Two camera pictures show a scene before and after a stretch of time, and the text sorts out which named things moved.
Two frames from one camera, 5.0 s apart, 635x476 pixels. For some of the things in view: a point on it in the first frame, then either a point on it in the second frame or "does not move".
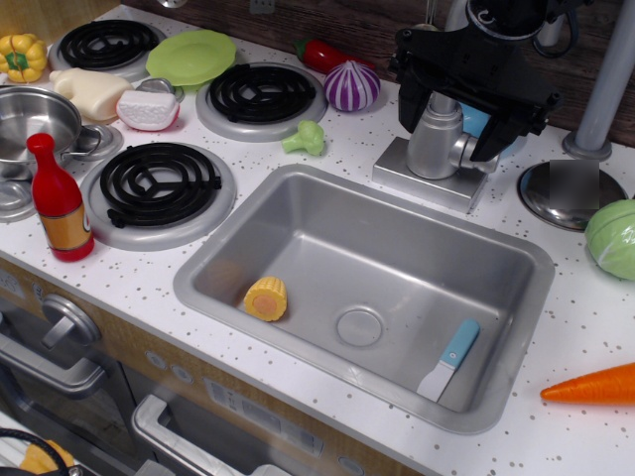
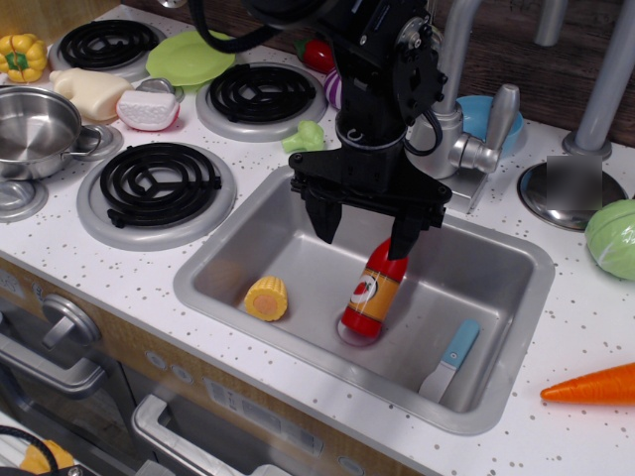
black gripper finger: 502,128 -> 405,233
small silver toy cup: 160,85 does not move
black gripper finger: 413,97 -> 325,215
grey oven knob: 66,321 does not move
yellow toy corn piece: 266,298 does not move
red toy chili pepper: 320,57 does not move
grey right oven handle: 147,423 does not move
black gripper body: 473,60 -> 370,169
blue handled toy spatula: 434,385 does not move
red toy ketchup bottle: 59,203 -> 375,293
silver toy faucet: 437,159 does not move
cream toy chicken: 94,93 does not move
